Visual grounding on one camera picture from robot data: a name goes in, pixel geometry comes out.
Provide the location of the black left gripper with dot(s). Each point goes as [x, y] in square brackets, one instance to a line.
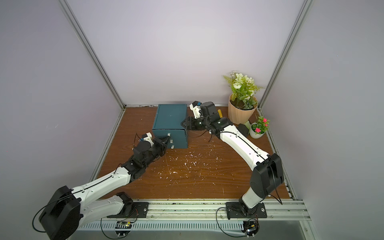
[162, 146]

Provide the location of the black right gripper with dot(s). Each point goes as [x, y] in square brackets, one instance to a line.
[193, 122]

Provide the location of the teal drawer cabinet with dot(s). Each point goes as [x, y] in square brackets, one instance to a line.
[168, 122]

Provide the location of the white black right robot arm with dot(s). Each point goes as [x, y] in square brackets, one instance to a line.
[267, 170]

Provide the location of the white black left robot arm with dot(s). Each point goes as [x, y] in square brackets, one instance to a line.
[70, 209]

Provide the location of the black gardening glove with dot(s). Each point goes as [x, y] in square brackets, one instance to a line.
[243, 129]

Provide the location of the large peach pot plant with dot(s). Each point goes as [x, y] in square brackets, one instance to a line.
[242, 101]

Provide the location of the small white pot pink flowers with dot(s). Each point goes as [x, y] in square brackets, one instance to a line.
[259, 128]

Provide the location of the left small circuit board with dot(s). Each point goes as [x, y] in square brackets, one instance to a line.
[123, 228]

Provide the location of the small circuit board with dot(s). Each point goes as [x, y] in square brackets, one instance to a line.
[251, 227]
[123, 228]

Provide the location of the right small circuit board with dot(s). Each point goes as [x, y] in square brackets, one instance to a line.
[251, 227]

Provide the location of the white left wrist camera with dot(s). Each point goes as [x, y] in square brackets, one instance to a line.
[147, 138]

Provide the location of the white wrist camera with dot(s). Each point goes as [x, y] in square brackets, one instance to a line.
[147, 138]
[195, 107]

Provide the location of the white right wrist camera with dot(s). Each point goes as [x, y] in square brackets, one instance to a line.
[195, 107]

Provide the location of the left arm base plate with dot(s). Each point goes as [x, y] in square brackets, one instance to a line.
[133, 210]

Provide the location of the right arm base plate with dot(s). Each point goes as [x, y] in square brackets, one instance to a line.
[236, 210]

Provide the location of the aluminium front rail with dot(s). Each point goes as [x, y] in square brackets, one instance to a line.
[198, 210]

